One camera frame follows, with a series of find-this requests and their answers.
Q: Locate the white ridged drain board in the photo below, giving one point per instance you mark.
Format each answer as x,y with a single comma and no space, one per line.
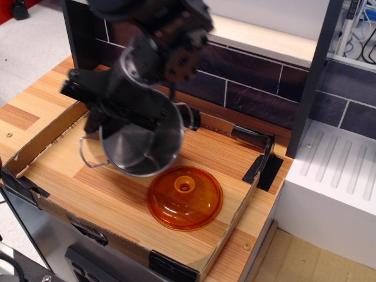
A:
338,164

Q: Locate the dark grey shelf frame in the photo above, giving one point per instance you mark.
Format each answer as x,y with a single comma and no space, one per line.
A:
261,86

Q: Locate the stainless steel pot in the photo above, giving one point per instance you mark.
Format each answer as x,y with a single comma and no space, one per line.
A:
144,148

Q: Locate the black device bottom left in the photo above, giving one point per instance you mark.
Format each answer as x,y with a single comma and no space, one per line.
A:
17,267

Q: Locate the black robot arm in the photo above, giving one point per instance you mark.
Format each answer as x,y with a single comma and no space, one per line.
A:
167,51

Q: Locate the cardboard fence with black tape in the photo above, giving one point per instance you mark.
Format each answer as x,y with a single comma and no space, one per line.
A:
70,200

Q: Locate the black object top left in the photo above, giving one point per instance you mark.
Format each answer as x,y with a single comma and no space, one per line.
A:
19,10

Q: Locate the orange glass lid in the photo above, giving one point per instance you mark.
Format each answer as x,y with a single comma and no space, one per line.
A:
185,198

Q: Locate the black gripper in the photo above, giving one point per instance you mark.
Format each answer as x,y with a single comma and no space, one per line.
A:
110,96

